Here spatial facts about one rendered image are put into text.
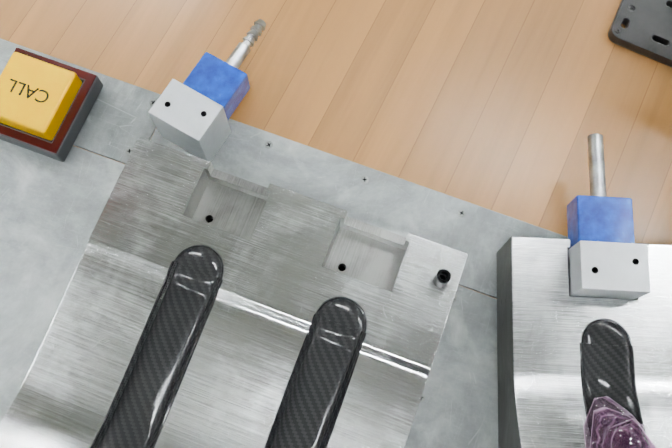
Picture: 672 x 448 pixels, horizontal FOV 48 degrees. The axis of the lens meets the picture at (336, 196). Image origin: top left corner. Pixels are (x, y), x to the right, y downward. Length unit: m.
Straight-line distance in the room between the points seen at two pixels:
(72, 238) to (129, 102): 0.13
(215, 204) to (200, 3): 0.23
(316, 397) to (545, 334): 0.18
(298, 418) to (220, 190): 0.18
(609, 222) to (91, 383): 0.39
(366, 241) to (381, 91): 0.17
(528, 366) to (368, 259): 0.14
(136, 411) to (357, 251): 0.19
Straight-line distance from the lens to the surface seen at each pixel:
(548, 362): 0.59
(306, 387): 0.54
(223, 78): 0.65
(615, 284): 0.58
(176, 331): 0.55
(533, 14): 0.75
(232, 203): 0.58
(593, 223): 0.60
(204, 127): 0.62
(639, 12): 0.77
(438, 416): 0.62
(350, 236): 0.57
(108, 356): 0.56
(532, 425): 0.57
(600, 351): 0.60
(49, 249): 0.68
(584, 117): 0.71
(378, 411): 0.53
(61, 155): 0.69
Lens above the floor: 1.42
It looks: 72 degrees down
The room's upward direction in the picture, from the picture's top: 2 degrees clockwise
